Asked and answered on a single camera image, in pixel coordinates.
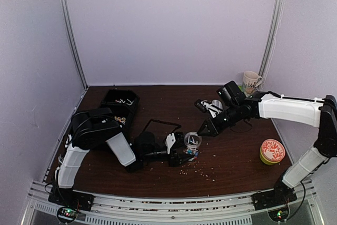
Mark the clear plastic jar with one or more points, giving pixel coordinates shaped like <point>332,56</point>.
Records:
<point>192,142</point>

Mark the small round lollipops pile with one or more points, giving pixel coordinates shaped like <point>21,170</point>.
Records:
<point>128,102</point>

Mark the green bowl with red lid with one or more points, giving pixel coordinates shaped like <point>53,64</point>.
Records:
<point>272,152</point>

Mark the right aluminium frame post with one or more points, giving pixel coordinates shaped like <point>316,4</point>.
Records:
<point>271,38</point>

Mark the clear jar lid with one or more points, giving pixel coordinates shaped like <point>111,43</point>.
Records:
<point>192,140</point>

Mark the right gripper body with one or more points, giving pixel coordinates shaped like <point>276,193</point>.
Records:
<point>223,125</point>

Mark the front aluminium rail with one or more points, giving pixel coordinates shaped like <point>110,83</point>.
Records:
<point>224,209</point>

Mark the swirl lollipops pile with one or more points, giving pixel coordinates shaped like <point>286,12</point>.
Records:
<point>122,120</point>

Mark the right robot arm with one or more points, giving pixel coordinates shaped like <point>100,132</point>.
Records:
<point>319,113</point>

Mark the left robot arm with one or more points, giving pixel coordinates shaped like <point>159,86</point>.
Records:
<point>109,125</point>

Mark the black three-compartment candy bin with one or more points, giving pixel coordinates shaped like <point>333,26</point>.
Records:
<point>121,110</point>

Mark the left aluminium frame post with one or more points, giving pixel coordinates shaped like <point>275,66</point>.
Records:
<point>72,43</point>

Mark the aluminium frame post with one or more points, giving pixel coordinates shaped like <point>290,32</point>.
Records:
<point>271,38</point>
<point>72,43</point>

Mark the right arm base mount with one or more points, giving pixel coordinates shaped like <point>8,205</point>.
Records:
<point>277,201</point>

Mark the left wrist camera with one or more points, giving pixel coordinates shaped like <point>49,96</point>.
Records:
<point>173,141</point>

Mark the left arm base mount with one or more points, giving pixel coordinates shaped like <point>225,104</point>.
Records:
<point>71,202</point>

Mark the metal scoop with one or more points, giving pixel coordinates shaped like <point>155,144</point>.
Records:
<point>217,104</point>

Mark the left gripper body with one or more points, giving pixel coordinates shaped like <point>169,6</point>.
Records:
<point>172,158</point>

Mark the cream patterned mug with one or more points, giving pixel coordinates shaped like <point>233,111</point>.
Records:
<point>251,82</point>

